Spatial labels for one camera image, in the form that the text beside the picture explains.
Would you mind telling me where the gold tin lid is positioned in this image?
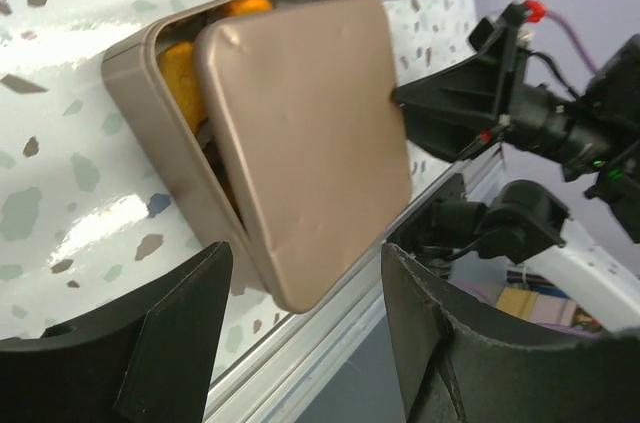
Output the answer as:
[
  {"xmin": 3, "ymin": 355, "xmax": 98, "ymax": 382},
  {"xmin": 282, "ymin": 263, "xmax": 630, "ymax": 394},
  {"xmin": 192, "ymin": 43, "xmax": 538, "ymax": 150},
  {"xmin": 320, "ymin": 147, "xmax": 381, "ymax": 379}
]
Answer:
[{"xmin": 195, "ymin": 0, "xmax": 412, "ymax": 314}]

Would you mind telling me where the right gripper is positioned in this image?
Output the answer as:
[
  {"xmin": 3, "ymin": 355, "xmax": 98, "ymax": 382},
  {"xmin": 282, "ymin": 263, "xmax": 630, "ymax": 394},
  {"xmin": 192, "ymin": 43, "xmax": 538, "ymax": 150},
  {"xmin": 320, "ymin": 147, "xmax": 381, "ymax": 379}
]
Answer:
[{"xmin": 391, "ymin": 15, "xmax": 615, "ymax": 163}]

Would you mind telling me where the orange fish cookie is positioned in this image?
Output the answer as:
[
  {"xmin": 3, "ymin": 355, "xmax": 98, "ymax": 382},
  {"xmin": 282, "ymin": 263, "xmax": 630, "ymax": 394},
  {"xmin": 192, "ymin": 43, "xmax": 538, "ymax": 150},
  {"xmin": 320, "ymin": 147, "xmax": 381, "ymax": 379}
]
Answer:
[{"xmin": 222, "ymin": 0, "xmax": 274, "ymax": 17}]

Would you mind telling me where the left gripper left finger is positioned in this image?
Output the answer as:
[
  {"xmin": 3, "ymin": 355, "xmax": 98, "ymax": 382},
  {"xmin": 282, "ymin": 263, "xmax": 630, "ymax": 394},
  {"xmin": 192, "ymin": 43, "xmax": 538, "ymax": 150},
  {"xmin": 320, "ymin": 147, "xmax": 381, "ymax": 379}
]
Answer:
[{"xmin": 1, "ymin": 242, "xmax": 233, "ymax": 422}]

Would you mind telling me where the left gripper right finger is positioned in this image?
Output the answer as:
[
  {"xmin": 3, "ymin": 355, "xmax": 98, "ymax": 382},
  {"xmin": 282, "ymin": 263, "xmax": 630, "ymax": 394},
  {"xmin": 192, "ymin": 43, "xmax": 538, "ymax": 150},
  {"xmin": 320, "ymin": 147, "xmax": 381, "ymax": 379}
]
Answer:
[{"xmin": 381, "ymin": 244, "xmax": 639, "ymax": 422}]

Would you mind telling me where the gold cookie tin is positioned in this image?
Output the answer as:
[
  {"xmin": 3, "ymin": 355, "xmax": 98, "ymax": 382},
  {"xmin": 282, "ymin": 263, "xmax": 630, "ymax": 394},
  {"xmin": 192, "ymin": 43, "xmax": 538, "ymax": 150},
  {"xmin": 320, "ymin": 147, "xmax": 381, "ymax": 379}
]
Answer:
[{"xmin": 101, "ymin": 0, "xmax": 265, "ymax": 294}]

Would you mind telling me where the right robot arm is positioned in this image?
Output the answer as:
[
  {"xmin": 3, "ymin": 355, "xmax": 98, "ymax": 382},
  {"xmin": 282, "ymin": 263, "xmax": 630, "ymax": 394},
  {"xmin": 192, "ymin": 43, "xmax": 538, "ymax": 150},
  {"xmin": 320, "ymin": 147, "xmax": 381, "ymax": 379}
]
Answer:
[{"xmin": 392, "ymin": 0, "xmax": 639, "ymax": 333}]

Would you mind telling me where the large orange waffle cookie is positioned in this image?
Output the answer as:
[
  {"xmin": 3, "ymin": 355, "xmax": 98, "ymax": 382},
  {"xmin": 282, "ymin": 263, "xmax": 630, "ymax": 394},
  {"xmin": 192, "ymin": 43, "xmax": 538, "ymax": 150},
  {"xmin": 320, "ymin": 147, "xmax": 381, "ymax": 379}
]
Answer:
[{"xmin": 158, "ymin": 41, "xmax": 208, "ymax": 135}]

